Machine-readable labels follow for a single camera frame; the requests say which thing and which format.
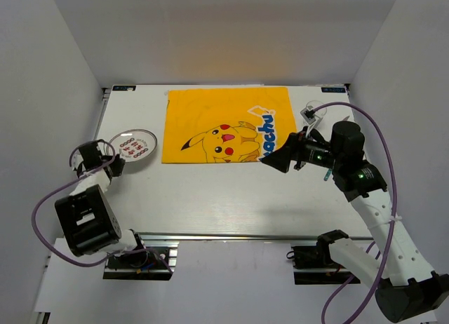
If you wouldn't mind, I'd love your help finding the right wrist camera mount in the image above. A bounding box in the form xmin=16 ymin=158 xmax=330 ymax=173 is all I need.
xmin=300 ymin=105 xmax=324 ymax=137

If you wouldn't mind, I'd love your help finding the yellow printed cloth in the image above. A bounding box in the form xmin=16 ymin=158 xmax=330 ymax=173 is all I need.
xmin=162 ymin=87 xmax=297 ymax=164

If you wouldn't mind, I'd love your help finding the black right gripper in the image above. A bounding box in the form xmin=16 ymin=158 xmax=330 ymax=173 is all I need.
xmin=261 ymin=126 xmax=342 ymax=173

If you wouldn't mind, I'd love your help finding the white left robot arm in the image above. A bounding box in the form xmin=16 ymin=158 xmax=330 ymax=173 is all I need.
xmin=55 ymin=155 xmax=148 ymax=267

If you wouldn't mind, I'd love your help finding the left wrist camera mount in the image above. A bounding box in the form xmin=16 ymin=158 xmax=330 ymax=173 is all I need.
xmin=69 ymin=139 xmax=114 ymax=178

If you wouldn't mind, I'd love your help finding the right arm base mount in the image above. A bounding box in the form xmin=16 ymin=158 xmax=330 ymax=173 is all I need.
xmin=286 ymin=245 xmax=351 ymax=285

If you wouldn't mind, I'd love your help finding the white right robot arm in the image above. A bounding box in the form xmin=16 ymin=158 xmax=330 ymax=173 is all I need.
xmin=261 ymin=121 xmax=448 ymax=323

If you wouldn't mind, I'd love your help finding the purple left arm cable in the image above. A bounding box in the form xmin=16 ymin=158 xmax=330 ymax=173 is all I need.
xmin=31 ymin=140 xmax=173 ymax=280

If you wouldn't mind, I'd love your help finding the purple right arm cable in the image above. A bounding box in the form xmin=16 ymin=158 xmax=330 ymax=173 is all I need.
xmin=310 ymin=102 xmax=399 ymax=324

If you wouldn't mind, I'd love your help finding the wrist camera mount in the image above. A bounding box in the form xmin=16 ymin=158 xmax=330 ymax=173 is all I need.
xmin=300 ymin=105 xmax=324 ymax=137
xmin=69 ymin=139 xmax=114 ymax=178

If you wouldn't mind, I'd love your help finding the white plate with red print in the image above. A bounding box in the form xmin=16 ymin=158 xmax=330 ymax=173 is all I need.
xmin=109 ymin=128 xmax=158 ymax=163

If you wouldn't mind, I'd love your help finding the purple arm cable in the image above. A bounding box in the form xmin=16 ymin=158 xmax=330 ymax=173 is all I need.
xmin=31 ymin=140 xmax=173 ymax=280
xmin=310 ymin=102 xmax=399 ymax=324

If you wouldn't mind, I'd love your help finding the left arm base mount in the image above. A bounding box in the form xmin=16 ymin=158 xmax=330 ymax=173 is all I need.
xmin=102 ymin=243 xmax=177 ymax=281

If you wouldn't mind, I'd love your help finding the fork with teal handle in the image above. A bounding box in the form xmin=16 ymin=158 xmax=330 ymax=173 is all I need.
xmin=323 ymin=169 xmax=332 ymax=182

